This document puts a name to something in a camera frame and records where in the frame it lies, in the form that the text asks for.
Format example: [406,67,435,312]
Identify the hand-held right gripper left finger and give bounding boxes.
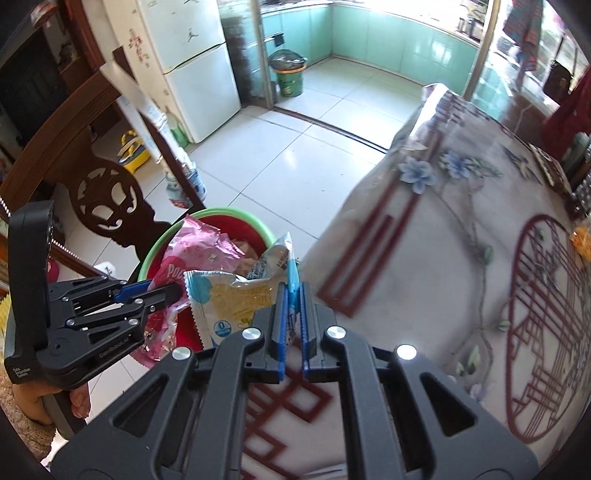
[50,282,289,480]

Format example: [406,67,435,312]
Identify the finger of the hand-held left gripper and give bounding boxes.
[69,283,184,332]
[60,276,154,304]

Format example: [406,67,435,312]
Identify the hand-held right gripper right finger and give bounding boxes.
[298,282,541,480]

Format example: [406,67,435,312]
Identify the red basin with green rim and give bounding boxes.
[137,208,274,358]

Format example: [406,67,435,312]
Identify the pink plastic wrapper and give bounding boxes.
[141,216,246,367]

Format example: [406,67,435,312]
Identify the white and yellow snack packet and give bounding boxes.
[184,232,302,352]

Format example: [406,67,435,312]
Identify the person's left forearm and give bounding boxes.
[0,406,58,462]

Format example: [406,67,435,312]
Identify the black shoulder bag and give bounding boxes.
[545,60,573,100]

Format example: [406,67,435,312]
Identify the person's left hand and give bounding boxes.
[11,381,92,426]

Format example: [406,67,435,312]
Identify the carved dark wooden chair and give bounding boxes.
[0,46,208,278]

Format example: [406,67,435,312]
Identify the small water bottle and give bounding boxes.
[165,168,207,208]

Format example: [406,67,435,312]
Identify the yellow bag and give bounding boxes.
[116,130,151,168]

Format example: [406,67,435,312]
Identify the green plastic bottle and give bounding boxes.
[165,108,190,145]

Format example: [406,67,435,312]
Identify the white rolled paper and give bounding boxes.
[99,61,195,199]

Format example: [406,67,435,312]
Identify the white refrigerator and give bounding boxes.
[102,0,242,144]

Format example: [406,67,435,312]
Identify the green kitchen waste bin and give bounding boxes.
[269,48,309,97]

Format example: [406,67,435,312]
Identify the clear bag of orange snacks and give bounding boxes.
[570,175,591,257]

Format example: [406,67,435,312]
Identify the teal kitchen cabinets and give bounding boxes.
[261,0,481,93]

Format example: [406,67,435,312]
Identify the dark red garment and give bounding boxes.
[544,76,591,160]

